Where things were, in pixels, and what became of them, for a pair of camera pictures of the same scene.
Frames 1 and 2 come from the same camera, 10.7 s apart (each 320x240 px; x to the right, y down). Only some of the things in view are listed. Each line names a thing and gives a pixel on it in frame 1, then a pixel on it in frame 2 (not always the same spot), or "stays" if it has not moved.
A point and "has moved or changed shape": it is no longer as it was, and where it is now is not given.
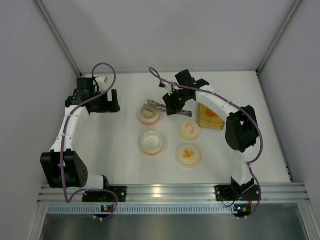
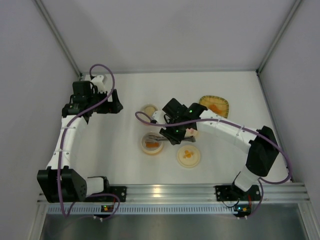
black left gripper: x=110 y=100 stays
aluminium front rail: x=294 y=193 stays
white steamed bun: x=148 y=114 stays
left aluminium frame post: x=59 y=35 stays
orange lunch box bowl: x=151 y=142 stays
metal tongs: x=155 y=105 -> x=160 y=138
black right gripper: x=172 y=102 -> x=172 y=134
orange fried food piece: x=210 y=113 has moved or changed shape
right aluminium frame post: x=296 y=5 stays
